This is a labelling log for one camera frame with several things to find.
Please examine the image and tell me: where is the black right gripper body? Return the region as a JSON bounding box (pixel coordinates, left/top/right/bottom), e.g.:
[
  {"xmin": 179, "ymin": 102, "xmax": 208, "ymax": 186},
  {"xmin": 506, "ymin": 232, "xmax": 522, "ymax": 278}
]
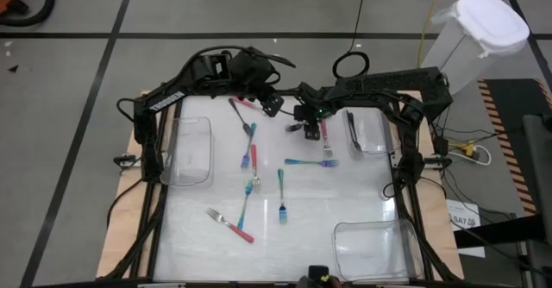
[{"xmin": 292, "ymin": 102, "xmax": 329, "ymax": 141}]

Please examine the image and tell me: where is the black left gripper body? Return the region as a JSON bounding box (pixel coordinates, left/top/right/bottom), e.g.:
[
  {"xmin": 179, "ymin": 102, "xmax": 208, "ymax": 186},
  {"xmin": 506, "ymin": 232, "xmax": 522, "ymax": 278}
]
[{"xmin": 256, "ymin": 84, "xmax": 287, "ymax": 119}]

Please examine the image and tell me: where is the iridescent blue-green fork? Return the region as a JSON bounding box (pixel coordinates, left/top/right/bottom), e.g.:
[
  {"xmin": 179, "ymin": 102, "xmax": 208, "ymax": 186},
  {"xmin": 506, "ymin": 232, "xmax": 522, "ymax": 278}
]
[
  {"xmin": 240, "ymin": 122, "xmax": 258, "ymax": 170},
  {"xmin": 276, "ymin": 168, "xmax": 289, "ymax": 225},
  {"xmin": 283, "ymin": 157, "xmax": 341, "ymax": 169},
  {"xmin": 235, "ymin": 180, "xmax": 254, "ymax": 231}
]

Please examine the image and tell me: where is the clear plastic bin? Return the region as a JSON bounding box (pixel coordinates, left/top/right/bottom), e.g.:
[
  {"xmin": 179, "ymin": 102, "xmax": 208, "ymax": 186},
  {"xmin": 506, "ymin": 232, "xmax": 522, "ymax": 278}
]
[
  {"xmin": 342, "ymin": 102, "xmax": 400, "ymax": 155},
  {"xmin": 160, "ymin": 115, "xmax": 216, "ymax": 189},
  {"xmin": 331, "ymin": 218, "xmax": 426, "ymax": 283}
]

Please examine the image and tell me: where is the black computer case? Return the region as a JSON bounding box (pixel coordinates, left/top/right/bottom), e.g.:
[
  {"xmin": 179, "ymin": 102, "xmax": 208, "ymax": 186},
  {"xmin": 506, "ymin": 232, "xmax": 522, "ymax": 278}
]
[{"xmin": 334, "ymin": 66, "xmax": 455, "ymax": 123}]

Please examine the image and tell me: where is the black yellow device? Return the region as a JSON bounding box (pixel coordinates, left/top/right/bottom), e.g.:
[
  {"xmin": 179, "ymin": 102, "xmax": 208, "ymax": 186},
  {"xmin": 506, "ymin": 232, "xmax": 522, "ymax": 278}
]
[{"xmin": 307, "ymin": 265, "xmax": 331, "ymax": 285}]

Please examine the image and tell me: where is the yellow power connector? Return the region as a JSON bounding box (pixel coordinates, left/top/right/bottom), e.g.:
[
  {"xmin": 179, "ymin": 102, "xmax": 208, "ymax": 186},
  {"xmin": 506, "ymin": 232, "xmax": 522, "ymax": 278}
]
[{"xmin": 448, "ymin": 140, "xmax": 480, "ymax": 159}]

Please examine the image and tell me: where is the white paper label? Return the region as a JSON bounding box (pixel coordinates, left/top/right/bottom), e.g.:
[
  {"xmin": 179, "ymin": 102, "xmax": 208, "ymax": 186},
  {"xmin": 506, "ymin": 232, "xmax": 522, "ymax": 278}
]
[{"xmin": 446, "ymin": 198, "xmax": 486, "ymax": 259}]

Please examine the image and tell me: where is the wooden table board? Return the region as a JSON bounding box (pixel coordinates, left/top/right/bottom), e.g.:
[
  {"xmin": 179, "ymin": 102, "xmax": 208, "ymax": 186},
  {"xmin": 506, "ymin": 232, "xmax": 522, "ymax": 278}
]
[{"xmin": 95, "ymin": 89, "xmax": 466, "ymax": 280}]

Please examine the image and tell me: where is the black yellow striped mat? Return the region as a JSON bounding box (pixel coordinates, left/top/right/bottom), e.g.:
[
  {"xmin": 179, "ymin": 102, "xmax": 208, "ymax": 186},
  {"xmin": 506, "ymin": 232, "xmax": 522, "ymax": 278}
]
[{"xmin": 477, "ymin": 78, "xmax": 552, "ymax": 216}]

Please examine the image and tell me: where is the white lidded trash can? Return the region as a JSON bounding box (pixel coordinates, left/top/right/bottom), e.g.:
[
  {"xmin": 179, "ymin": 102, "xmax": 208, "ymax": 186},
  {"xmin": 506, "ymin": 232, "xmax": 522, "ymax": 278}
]
[{"xmin": 420, "ymin": 0, "xmax": 530, "ymax": 95}]

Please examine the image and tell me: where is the black flat bar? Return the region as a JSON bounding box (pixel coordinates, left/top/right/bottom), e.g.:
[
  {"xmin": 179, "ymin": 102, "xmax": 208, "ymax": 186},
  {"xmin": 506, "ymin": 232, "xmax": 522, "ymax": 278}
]
[{"xmin": 452, "ymin": 216, "xmax": 549, "ymax": 250}]

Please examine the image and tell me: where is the grey equipment housing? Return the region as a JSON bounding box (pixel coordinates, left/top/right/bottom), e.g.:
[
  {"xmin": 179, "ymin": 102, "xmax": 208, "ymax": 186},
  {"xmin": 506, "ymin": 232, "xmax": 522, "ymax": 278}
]
[{"xmin": 520, "ymin": 113, "xmax": 552, "ymax": 288}]

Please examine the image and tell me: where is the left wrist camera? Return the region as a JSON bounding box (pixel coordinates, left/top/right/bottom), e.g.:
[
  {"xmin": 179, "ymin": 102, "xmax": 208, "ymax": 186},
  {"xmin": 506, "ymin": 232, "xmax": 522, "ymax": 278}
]
[{"xmin": 230, "ymin": 48, "xmax": 279, "ymax": 86}]

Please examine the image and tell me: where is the black cable with coil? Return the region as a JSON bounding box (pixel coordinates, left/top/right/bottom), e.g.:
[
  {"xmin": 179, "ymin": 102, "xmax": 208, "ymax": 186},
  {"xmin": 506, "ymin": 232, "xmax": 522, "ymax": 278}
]
[{"xmin": 330, "ymin": 0, "xmax": 371, "ymax": 80}]

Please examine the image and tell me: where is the yellow cable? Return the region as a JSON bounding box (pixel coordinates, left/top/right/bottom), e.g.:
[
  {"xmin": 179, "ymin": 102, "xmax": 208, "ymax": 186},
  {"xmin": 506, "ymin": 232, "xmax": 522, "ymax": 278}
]
[{"xmin": 416, "ymin": 0, "xmax": 446, "ymax": 69}]

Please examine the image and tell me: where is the white cable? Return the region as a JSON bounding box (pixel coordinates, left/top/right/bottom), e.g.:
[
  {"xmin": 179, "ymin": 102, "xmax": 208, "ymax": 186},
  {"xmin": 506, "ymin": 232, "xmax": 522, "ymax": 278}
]
[{"xmin": 450, "ymin": 143, "xmax": 492, "ymax": 167}]

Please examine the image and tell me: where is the black table frame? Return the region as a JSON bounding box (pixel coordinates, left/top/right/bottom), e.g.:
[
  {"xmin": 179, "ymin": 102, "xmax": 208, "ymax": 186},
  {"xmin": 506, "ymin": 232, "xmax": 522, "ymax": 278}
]
[{"xmin": 103, "ymin": 74, "xmax": 465, "ymax": 288}]

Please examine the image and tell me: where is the black vacuum hose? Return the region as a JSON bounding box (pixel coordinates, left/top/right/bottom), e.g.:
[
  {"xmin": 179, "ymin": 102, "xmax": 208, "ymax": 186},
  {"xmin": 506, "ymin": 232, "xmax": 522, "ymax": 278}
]
[{"xmin": 0, "ymin": 0, "xmax": 56, "ymax": 28}]

